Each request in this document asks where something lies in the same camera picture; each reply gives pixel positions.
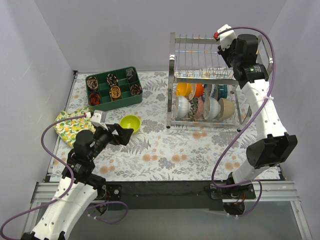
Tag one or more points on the light blue white bowl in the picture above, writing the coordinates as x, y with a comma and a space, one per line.
211, 108

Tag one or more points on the green compartment tray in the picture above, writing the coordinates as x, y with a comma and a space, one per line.
103, 90

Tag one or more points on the lemon print cloth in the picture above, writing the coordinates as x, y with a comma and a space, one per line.
67, 130

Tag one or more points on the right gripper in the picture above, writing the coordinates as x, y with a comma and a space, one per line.
227, 55

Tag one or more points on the yellow black rolled tie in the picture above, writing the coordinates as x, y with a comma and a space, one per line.
115, 93

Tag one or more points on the dark floral pink bowl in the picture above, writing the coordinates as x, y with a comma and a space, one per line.
196, 108

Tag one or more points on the beige bowl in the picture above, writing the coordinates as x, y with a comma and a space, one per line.
227, 109

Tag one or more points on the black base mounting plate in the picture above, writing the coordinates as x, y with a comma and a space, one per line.
165, 195

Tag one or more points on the dark grey rolled tie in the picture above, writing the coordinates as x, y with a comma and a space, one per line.
131, 75

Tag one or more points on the dark floral rolled tie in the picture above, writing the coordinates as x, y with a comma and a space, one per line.
112, 80

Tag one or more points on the yellow orange bowl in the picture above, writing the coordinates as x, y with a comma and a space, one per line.
183, 89

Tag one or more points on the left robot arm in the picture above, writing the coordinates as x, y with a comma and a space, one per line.
78, 186

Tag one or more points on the red black rolled tie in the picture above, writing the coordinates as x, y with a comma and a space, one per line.
94, 99

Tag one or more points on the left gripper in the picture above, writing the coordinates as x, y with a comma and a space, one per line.
113, 134

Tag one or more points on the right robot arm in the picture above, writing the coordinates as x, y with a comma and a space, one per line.
273, 144

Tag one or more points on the blue floral white bowl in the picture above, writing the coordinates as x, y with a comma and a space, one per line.
211, 90

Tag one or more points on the pink brown rolled tie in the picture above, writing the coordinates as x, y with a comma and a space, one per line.
92, 83

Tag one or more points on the white ribbed bowl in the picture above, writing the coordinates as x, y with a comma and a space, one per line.
182, 106

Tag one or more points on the steel two-tier dish rack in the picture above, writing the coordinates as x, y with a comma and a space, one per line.
195, 60

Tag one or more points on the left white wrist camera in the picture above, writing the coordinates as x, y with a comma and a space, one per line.
97, 118

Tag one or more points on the teal bowl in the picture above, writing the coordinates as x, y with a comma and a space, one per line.
222, 91

